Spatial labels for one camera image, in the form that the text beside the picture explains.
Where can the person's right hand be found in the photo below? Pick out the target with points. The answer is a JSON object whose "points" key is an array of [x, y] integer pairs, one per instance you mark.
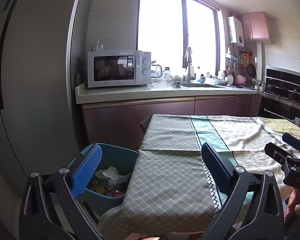
{"points": [[292, 206]]}

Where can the teal trash bin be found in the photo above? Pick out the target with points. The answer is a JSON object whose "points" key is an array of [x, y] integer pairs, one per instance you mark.
{"points": [[103, 177]]}

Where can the yellow cloth on table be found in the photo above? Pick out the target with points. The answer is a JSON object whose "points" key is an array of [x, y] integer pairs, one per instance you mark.
{"points": [[281, 126]]}

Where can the black frying pan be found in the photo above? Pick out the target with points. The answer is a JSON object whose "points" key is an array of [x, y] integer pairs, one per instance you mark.
{"points": [[251, 67]]}

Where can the chrome kitchen faucet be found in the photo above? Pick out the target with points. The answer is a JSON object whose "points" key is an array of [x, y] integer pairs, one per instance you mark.
{"points": [[190, 74]]}

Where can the white bowl on counter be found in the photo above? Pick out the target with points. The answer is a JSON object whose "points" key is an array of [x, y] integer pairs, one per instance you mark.
{"points": [[221, 82]]}

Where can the black built-in oven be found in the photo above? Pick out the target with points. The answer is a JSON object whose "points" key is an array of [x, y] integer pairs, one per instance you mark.
{"points": [[281, 98]]}

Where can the green patterned tablecloth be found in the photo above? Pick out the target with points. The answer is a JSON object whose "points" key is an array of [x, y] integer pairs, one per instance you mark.
{"points": [[171, 189]]}

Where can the white microwave oven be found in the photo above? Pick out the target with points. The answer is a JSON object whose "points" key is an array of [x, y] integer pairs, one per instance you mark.
{"points": [[108, 68]]}

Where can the pink wall cabinet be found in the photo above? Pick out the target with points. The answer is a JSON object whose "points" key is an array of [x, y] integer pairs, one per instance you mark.
{"points": [[255, 27]]}

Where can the white water heater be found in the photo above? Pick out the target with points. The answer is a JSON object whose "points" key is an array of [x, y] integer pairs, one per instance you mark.
{"points": [[235, 32]]}

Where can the maroon kitchen counter cabinet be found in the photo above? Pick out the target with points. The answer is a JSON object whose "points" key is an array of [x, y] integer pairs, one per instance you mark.
{"points": [[113, 115]]}

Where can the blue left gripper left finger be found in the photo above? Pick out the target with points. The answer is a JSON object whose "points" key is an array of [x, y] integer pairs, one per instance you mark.
{"points": [[84, 170]]}

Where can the white crumpled paper trash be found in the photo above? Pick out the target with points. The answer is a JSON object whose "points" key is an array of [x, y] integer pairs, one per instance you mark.
{"points": [[115, 178]]}

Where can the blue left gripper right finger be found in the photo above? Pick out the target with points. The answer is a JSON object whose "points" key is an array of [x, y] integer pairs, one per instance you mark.
{"points": [[220, 168]]}

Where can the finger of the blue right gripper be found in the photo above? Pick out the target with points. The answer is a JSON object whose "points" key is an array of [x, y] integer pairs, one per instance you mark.
{"points": [[291, 140]]}

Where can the dark window frame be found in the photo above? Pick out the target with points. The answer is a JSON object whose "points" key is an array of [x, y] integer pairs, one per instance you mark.
{"points": [[167, 28]]}

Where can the grey refrigerator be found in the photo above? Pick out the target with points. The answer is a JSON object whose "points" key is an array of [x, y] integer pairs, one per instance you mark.
{"points": [[42, 60]]}

